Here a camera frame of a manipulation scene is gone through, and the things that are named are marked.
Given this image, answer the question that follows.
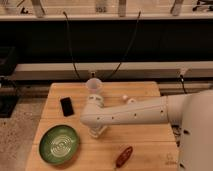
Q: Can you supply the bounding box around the black smartphone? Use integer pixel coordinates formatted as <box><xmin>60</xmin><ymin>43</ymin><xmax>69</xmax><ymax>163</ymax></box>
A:
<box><xmin>60</xmin><ymin>97</ymin><xmax>74</xmax><ymax>117</ymax></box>

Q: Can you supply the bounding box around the white plastic bottle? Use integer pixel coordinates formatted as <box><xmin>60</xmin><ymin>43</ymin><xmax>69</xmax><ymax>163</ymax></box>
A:
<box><xmin>122</xmin><ymin>95</ymin><xmax>136</xmax><ymax>104</ymax></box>

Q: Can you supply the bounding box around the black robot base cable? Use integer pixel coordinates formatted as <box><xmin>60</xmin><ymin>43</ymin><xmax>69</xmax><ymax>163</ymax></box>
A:
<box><xmin>179</xmin><ymin>73</ymin><xmax>188</xmax><ymax>95</ymax></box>

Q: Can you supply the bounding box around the clear plastic cup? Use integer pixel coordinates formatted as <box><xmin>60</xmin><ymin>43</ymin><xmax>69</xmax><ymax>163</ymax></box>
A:
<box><xmin>86</xmin><ymin>78</ymin><xmax>102</xmax><ymax>99</ymax></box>

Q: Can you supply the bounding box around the left black hanging cable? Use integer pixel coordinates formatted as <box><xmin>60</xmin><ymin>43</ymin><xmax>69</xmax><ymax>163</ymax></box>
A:
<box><xmin>62</xmin><ymin>11</ymin><xmax>82</xmax><ymax>82</ymax></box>

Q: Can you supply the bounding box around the right black hanging cable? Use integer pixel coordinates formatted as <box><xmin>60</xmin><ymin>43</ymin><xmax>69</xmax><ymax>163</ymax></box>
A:
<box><xmin>103</xmin><ymin>10</ymin><xmax>142</xmax><ymax>81</ymax></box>

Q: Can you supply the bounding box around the brown red sausage toy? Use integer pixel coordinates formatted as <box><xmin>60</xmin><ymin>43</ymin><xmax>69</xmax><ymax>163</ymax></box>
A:
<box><xmin>115</xmin><ymin>146</ymin><xmax>133</xmax><ymax>168</ymax></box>

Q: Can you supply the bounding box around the black hanging cable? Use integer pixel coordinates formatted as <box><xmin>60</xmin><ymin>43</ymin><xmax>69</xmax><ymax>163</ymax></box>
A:
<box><xmin>62</xmin><ymin>11</ymin><xmax>82</xmax><ymax>82</ymax></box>
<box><xmin>103</xmin><ymin>10</ymin><xmax>142</xmax><ymax>81</ymax></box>

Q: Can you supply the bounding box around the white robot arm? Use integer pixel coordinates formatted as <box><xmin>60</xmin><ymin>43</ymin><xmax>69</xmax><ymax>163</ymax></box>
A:
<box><xmin>80</xmin><ymin>90</ymin><xmax>213</xmax><ymax>171</ymax></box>

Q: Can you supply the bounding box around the green ceramic bowl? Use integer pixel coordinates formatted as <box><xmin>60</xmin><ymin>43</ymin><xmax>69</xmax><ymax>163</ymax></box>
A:
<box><xmin>39</xmin><ymin>125</ymin><xmax>80</xmax><ymax>165</ymax></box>

